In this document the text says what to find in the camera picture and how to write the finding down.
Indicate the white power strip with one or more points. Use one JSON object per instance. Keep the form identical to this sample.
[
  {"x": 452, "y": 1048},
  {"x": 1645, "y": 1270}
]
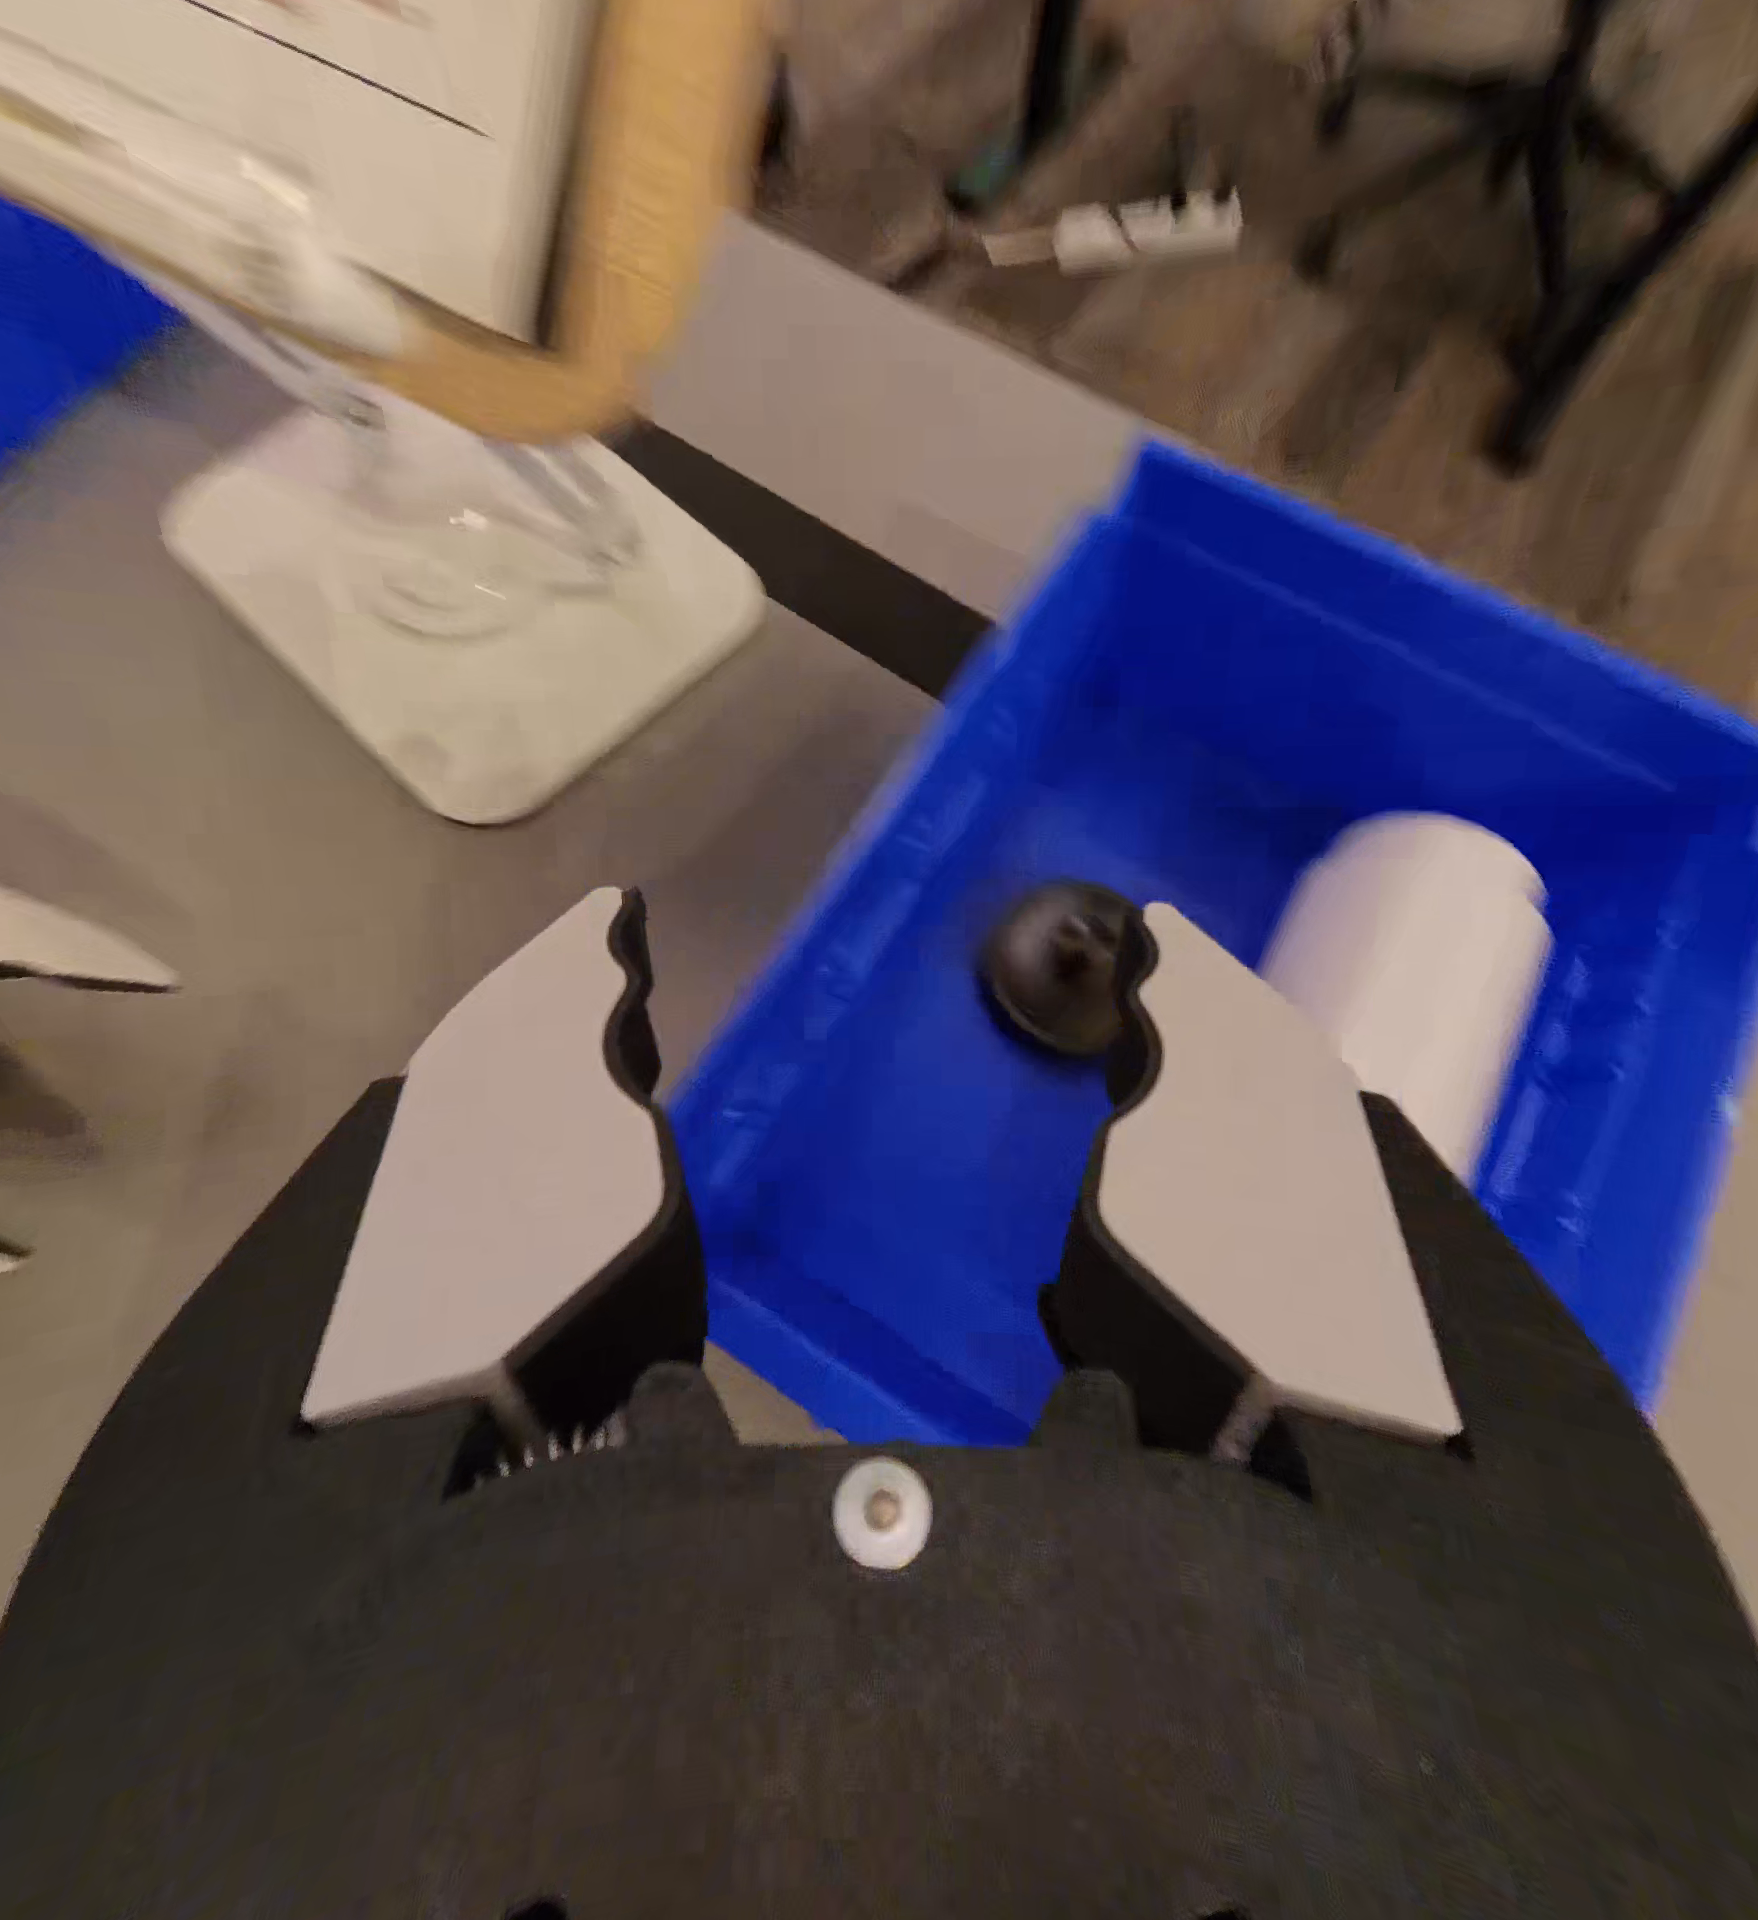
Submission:
[{"x": 1118, "y": 232}]

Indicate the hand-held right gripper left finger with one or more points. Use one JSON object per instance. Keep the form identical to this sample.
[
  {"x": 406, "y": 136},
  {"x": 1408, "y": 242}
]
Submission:
[{"x": 489, "y": 1201}]

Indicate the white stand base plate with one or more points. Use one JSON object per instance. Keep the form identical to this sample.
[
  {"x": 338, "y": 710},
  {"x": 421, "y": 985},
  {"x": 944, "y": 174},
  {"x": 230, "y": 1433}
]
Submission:
[{"x": 550, "y": 707}]

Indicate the printed paper sheet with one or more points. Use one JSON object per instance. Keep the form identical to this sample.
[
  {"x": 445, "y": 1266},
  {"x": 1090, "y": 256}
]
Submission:
[{"x": 279, "y": 124}]

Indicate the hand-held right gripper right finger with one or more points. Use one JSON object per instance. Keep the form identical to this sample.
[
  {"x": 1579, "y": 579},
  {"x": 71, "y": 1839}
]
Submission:
[{"x": 1284, "y": 1216}]

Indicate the black slanted stand leg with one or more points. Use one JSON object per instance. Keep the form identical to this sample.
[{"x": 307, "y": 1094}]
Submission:
[{"x": 1660, "y": 211}]

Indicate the white bottle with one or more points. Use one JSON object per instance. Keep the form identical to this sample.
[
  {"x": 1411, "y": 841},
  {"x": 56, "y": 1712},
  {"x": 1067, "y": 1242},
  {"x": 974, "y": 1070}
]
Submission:
[{"x": 1420, "y": 962}]

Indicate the clear round stand foot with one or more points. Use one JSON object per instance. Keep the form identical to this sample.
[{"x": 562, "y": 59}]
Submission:
[{"x": 489, "y": 542}]

